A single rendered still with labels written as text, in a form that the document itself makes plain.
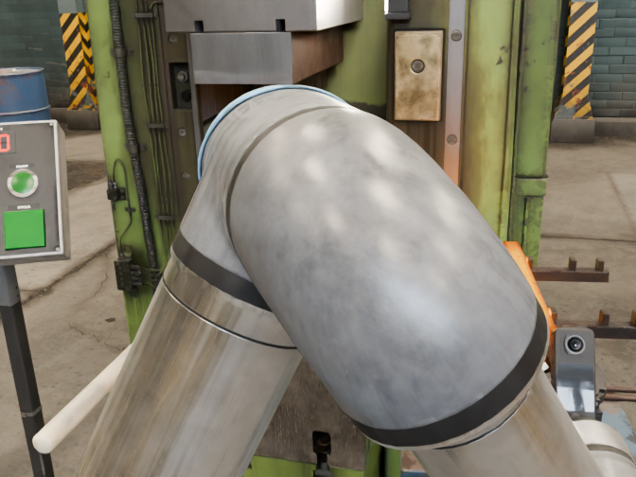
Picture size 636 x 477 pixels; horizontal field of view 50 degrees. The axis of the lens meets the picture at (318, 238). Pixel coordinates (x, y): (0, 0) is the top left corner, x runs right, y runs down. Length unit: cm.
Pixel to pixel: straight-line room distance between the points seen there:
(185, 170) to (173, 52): 26
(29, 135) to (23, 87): 436
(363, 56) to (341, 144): 144
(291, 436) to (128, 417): 109
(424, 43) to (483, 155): 25
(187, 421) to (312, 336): 15
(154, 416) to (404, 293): 21
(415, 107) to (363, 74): 40
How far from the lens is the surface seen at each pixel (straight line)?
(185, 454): 47
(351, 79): 178
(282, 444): 157
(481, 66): 140
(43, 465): 187
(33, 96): 592
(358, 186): 32
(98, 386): 160
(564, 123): 691
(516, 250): 131
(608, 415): 137
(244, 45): 134
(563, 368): 85
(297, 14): 130
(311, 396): 147
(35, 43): 891
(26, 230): 147
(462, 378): 31
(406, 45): 138
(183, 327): 44
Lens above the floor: 144
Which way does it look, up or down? 20 degrees down
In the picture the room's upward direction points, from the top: 2 degrees counter-clockwise
